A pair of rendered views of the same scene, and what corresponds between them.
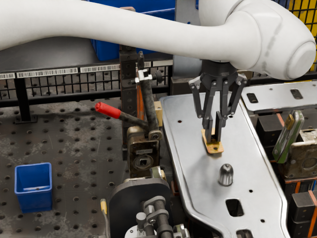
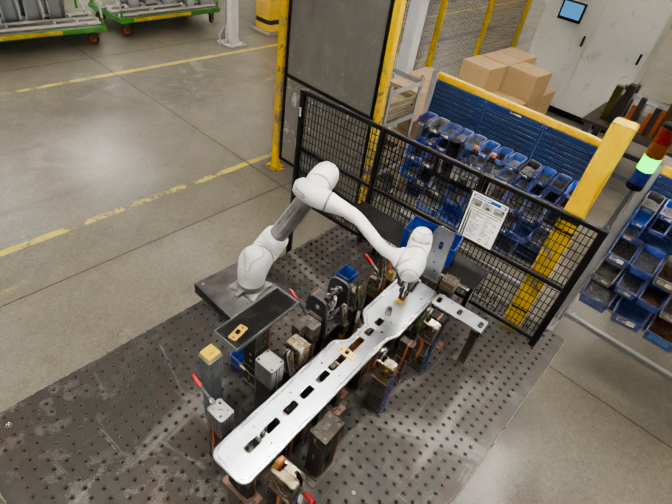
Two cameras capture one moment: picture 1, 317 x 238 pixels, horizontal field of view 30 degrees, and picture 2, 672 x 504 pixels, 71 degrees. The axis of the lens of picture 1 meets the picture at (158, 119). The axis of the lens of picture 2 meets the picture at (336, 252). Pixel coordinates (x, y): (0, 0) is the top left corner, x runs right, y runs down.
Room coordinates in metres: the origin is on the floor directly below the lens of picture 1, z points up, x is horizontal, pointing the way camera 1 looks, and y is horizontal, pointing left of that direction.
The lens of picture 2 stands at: (-0.49, -1.01, 2.70)
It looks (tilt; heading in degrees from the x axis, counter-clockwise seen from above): 40 degrees down; 42
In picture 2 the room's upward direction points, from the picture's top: 10 degrees clockwise
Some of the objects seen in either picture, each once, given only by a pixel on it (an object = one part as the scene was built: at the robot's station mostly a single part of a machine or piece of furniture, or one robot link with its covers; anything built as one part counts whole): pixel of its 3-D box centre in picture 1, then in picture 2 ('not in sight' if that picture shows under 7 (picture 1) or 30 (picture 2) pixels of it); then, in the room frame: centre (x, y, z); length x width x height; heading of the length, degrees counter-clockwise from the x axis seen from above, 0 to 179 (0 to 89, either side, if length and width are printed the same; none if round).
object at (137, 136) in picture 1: (142, 187); (371, 299); (1.01, 0.04, 0.88); 0.07 x 0.06 x 0.35; 100
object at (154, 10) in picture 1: (144, 18); (431, 241); (1.45, 0.04, 1.10); 0.30 x 0.17 x 0.13; 108
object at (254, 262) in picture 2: not in sight; (253, 264); (0.61, 0.57, 0.92); 0.18 x 0.16 x 0.22; 30
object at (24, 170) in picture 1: (35, 189); (346, 277); (1.12, 0.33, 0.74); 0.11 x 0.10 x 0.09; 10
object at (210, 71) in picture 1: (219, 71); not in sight; (1.04, -0.13, 1.21); 0.08 x 0.07 x 0.09; 100
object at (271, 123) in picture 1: (269, 162); (430, 332); (1.15, -0.30, 0.84); 0.11 x 0.10 x 0.28; 100
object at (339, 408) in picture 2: not in sight; (331, 384); (0.50, -0.23, 0.84); 0.17 x 0.06 x 0.29; 100
